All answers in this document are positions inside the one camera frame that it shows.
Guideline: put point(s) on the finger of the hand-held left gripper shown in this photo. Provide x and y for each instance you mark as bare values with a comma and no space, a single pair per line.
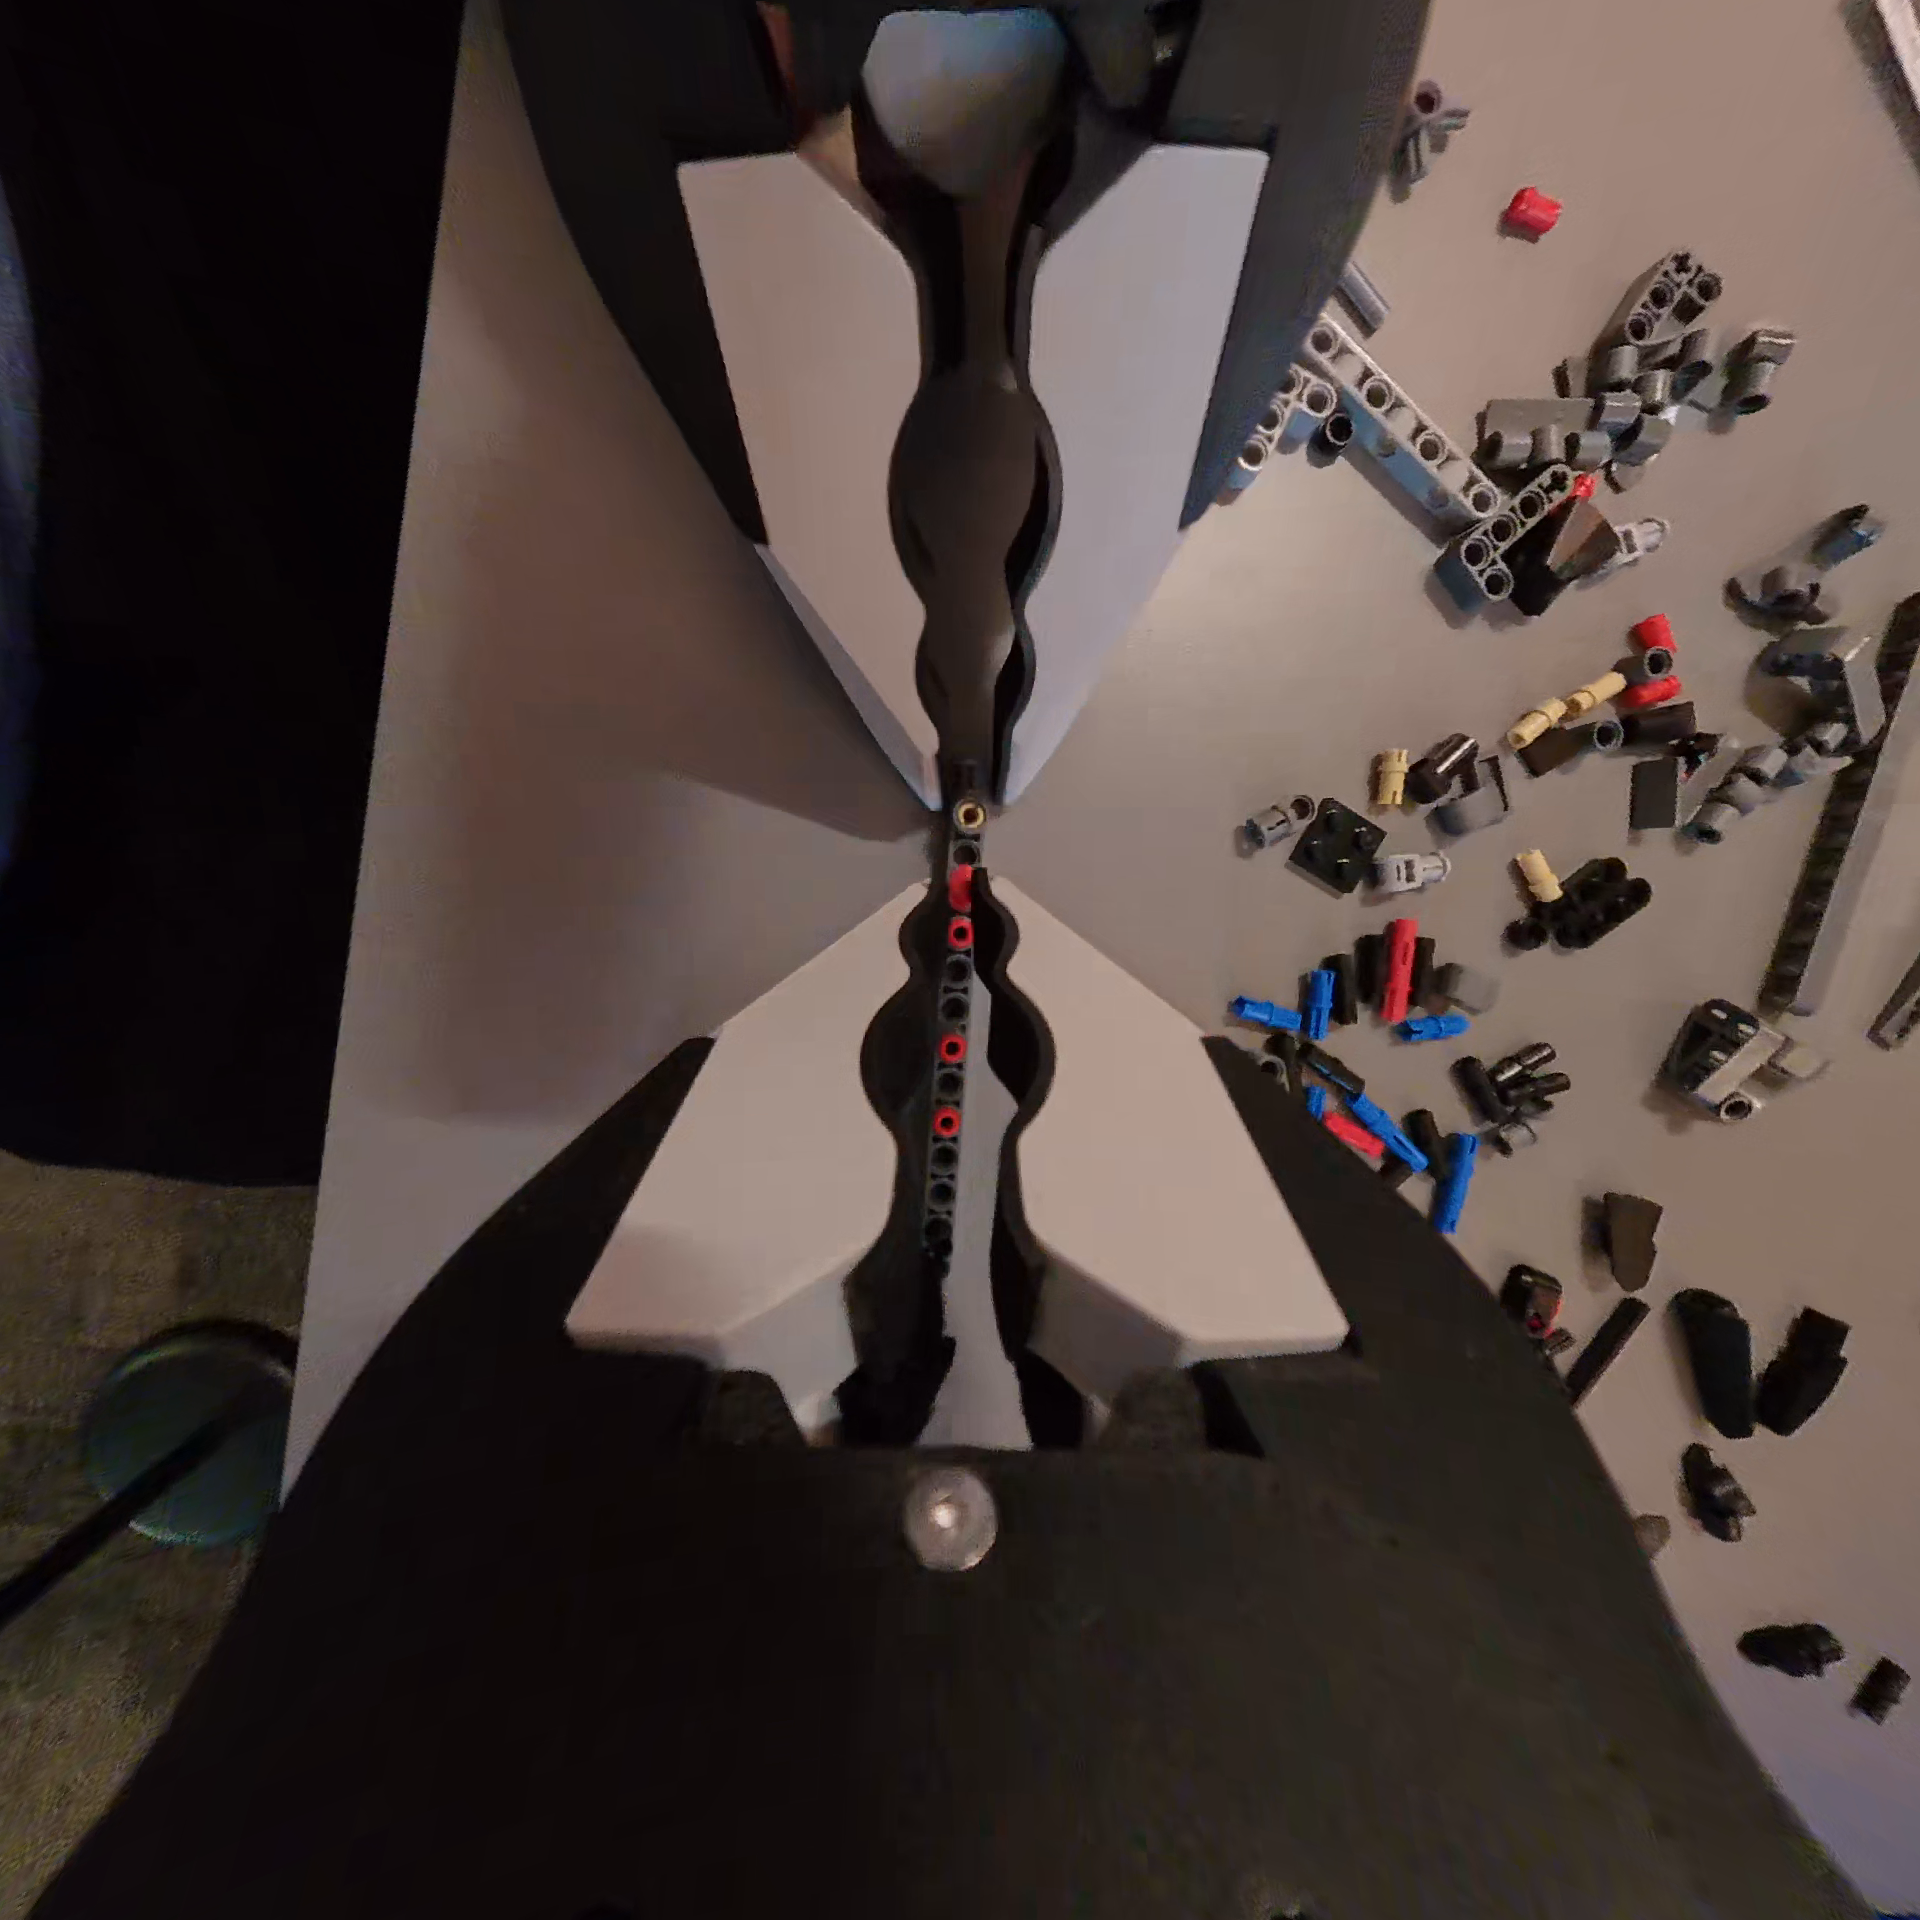
795,421
1154,376

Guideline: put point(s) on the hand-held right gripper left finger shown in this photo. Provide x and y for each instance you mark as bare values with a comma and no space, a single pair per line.
721,1200

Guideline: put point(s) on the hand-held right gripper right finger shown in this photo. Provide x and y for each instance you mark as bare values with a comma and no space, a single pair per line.
1185,1200

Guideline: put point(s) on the long black lego beam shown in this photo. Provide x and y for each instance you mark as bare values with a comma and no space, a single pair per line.
944,1171

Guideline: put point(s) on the light grey lego beam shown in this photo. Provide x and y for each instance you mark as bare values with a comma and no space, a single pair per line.
1402,405

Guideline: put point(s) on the scattered small lego pieces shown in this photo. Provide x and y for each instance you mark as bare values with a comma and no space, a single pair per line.
1380,991

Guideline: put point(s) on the black toothed lego beam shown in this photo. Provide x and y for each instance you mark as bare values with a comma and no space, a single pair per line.
1839,839

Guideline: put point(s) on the dark round base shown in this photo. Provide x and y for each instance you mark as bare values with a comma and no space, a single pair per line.
194,1433

